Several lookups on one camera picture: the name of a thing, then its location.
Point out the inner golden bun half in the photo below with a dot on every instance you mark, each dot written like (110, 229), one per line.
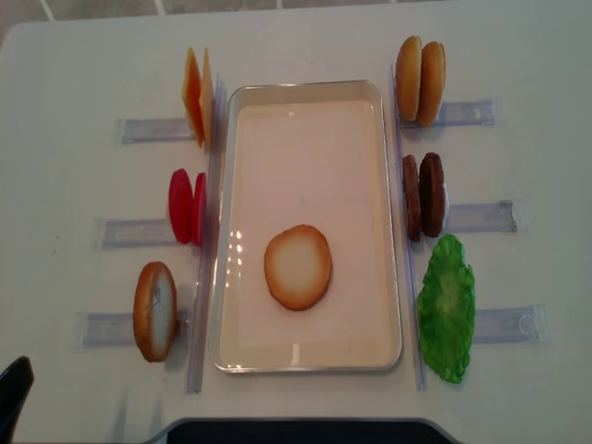
(408, 77)

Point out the golden bun half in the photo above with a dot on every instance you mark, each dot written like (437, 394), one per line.
(408, 77)
(433, 79)

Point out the clear cheese holder rail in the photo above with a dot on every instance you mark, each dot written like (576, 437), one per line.
(144, 130)

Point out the brown meat patty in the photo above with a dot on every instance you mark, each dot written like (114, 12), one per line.
(412, 198)
(432, 195)

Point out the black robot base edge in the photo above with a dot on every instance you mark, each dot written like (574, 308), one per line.
(304, 432)

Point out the clear patty holder rail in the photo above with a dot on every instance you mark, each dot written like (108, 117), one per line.
(506, 216)

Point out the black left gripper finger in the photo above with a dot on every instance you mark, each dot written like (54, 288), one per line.
(15, 385)

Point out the clear left bread holder rail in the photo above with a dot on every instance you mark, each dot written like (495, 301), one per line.
(104, 330)

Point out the clear long strip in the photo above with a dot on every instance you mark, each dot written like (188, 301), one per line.
(418, 363)
(208, 254)

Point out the clear right long strip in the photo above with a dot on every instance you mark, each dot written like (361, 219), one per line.
(418, 363)

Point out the clear bun holder rail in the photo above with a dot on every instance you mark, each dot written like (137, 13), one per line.
(475, 113)

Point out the outer brown meat patty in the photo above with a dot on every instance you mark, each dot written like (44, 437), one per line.
(432, 195)

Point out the outer golden bun half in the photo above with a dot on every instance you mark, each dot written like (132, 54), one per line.
(433, 79)

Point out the white rectangular metal tray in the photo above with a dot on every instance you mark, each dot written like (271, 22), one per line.
(310, 154)

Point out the inner brown meat patty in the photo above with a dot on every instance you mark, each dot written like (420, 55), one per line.
(412, 198)

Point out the clear left long strip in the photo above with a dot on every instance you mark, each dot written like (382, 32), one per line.
(208, 254)

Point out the green lettuce leaf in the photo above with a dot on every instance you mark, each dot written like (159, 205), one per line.
(446, 311)

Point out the inner yellow cheese slice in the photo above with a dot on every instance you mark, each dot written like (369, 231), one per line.
(207, 101)

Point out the round bread slice on tray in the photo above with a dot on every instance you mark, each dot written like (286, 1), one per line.
(297, 265)

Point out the clear tomato holder rail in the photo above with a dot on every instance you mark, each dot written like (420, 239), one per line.
(138, 233)

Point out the clear lettuce holder rail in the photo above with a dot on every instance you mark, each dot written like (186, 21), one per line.
(512, 325)

